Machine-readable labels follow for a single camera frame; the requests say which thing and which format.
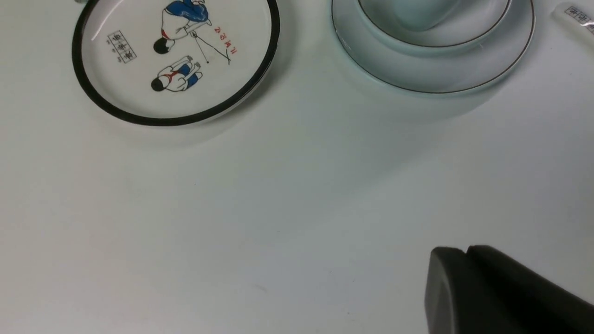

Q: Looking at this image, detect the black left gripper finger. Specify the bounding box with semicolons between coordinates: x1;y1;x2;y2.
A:
424;245;594;334

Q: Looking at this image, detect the pale blue shallow bowl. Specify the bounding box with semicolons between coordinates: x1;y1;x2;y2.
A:
355;0;513;53

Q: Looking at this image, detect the pale blue large plate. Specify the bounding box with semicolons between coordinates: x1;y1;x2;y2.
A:
329;0;536;96

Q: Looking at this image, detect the white spoon with label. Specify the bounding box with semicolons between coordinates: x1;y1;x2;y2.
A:
551;2;594;49

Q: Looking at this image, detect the black-rimmed illustrated plate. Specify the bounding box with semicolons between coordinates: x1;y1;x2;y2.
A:
71;0;281;127

